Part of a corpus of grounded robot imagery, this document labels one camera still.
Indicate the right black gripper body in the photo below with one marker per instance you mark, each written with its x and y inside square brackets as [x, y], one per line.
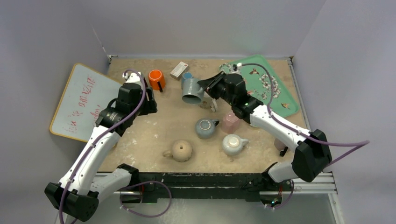
[215, 87]

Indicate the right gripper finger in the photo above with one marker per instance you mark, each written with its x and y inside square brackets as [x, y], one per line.
[207, 95]
[209, 83]

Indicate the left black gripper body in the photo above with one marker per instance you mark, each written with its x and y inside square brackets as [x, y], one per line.
[148, 107]

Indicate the grey mug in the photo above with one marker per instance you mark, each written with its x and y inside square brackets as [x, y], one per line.
[192, 92]

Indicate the tan brown round mug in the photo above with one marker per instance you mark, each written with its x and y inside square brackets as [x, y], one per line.
[181, 151]

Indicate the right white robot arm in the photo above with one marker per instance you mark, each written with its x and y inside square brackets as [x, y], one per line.
[311, 153]

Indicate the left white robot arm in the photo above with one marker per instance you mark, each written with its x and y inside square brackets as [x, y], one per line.
[76, 194]

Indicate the cream white mug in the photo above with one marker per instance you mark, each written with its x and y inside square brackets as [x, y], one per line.
[208, 103]

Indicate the blue mug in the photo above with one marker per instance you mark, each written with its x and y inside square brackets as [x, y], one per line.
[185, 76]

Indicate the orange mug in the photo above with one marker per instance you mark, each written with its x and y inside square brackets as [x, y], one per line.
[157, 80]

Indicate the pink faceted mug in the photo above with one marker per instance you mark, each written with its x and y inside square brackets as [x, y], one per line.
[230, 123]

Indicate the blue-grey round mug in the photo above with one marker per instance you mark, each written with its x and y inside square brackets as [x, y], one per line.
[205, 127]

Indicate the pale speckled mug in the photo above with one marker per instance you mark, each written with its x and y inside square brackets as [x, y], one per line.
[233, 144]

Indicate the white red small box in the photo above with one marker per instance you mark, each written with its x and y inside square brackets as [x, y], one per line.
[179, 70]

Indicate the green floral tray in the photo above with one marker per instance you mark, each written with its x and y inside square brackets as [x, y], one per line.
[263, 83]

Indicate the whiteboard with red writing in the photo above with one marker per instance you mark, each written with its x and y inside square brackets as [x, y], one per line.
[86, 94]

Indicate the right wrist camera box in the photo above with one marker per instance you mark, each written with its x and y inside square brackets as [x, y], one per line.
[235, 68]

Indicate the mauve mug with black handle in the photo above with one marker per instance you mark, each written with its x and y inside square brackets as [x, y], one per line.
[281, 147]

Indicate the black base frame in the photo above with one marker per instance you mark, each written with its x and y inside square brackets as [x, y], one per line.
[151, 186]

